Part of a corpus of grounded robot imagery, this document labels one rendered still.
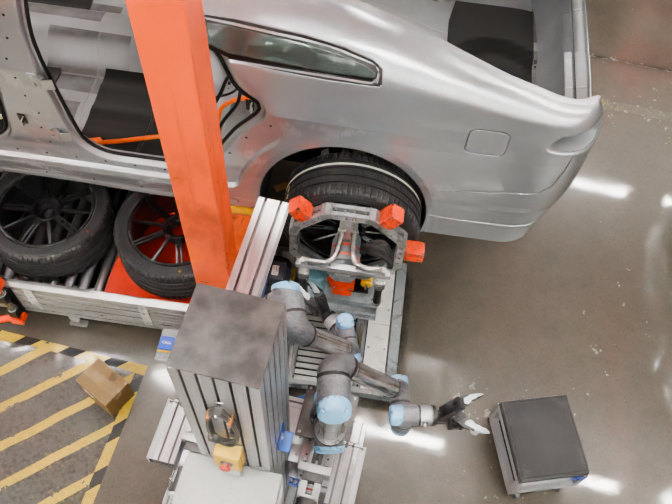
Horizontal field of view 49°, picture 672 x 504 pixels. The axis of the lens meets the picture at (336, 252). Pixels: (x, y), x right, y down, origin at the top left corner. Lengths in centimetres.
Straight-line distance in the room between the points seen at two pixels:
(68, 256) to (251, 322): 219
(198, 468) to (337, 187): 133
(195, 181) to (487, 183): 132
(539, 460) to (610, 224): 178
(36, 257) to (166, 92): 189
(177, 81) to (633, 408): 308
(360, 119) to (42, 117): 145
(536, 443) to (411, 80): 185
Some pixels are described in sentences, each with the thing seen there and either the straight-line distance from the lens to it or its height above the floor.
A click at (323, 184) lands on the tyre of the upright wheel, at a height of 115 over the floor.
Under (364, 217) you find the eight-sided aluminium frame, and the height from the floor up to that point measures 112.
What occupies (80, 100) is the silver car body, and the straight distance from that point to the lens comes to 419.
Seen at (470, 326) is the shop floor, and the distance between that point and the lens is 427.
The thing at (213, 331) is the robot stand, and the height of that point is 203.
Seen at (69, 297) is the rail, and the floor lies 36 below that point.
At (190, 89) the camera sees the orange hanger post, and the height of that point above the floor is 213.
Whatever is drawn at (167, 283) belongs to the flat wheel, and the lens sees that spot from 382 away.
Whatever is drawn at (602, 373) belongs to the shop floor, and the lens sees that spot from 438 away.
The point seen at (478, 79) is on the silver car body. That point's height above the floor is 172.
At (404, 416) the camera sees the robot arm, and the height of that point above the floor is 125.
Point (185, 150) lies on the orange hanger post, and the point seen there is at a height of 183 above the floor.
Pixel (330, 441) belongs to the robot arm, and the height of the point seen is 107.
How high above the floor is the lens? 377
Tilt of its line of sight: 59 degrees down
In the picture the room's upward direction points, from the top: 5 degrees clockwise
